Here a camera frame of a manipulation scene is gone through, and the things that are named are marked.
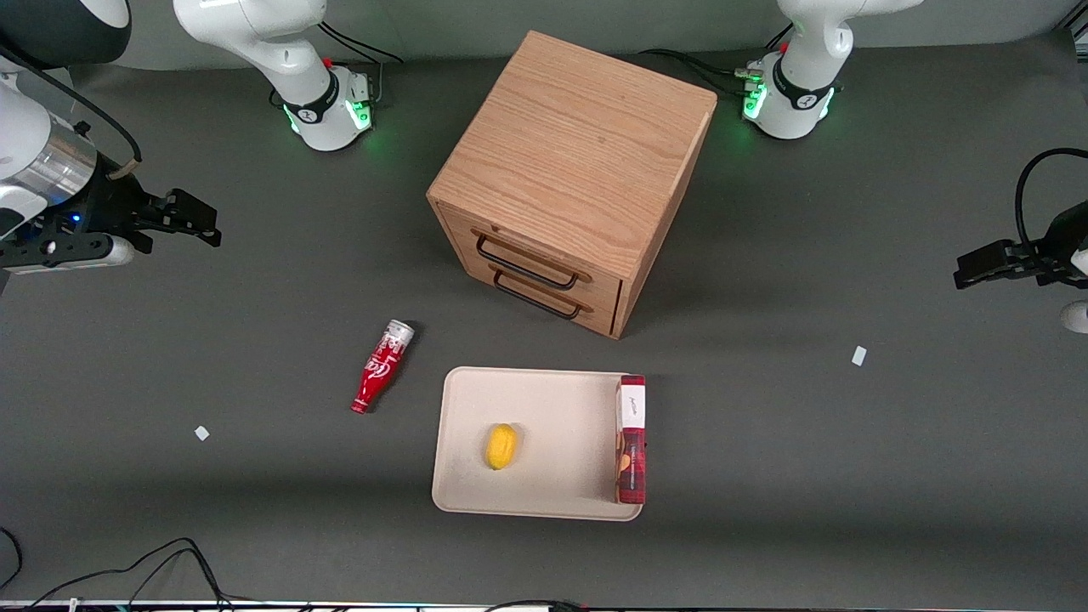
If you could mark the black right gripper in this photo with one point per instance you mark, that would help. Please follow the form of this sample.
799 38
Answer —
112 202

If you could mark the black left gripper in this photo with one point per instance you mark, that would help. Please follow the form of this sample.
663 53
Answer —
1062 235

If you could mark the red coke bottle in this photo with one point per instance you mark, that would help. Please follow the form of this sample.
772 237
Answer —
378 374

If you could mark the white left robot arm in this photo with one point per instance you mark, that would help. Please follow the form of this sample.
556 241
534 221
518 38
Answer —
799 85

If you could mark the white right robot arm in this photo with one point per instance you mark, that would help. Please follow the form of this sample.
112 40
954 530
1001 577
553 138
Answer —
280 51

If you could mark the beige plastic tray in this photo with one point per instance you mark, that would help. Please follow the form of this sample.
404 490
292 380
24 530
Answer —
552 425

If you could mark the yellow lemon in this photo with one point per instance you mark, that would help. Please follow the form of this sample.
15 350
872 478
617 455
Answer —
501 446

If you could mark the wooden drawer cabinet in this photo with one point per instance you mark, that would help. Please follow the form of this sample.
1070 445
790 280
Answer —
578 144

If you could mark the red and white snack box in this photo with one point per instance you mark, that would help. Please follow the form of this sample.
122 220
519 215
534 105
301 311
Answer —
631 459

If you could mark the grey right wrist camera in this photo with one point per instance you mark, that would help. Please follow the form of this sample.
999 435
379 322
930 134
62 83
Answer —
76 252

